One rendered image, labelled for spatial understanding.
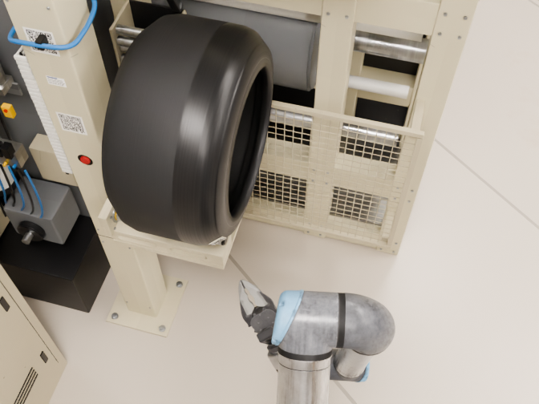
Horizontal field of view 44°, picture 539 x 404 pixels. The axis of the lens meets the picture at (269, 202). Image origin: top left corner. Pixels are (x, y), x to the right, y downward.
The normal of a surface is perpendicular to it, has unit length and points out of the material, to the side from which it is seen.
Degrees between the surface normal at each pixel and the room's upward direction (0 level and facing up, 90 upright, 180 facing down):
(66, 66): 90
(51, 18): 90
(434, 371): 0
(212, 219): 87
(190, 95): 22
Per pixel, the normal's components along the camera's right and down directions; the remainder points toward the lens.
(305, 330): -0.05, 0.11
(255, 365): 0.00, -0.56
